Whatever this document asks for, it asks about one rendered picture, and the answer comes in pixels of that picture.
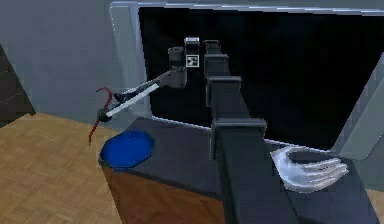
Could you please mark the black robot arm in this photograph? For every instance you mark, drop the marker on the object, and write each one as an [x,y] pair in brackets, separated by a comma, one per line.
[240,133]

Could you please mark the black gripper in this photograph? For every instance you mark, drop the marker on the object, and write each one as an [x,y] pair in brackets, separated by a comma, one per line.
[177,75]

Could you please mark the black television with silver frame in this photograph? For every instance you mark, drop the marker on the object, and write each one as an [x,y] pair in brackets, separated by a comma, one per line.
[283,73]

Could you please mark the blue round plate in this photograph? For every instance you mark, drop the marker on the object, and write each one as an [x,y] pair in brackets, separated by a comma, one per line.
[126,150]

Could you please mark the dark brown cupboard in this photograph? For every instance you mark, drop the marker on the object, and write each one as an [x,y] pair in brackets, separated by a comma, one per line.
[11,96]

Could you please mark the brown stand with dark top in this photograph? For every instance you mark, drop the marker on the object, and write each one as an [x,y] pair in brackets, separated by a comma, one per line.
[173,173]

